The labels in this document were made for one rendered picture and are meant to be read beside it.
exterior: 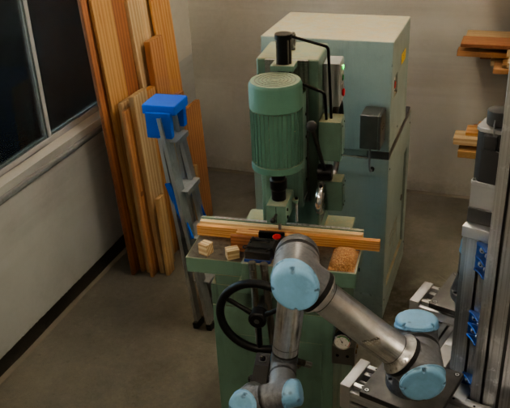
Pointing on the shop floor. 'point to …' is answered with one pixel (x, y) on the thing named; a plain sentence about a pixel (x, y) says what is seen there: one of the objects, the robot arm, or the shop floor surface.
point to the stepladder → (180, 190)
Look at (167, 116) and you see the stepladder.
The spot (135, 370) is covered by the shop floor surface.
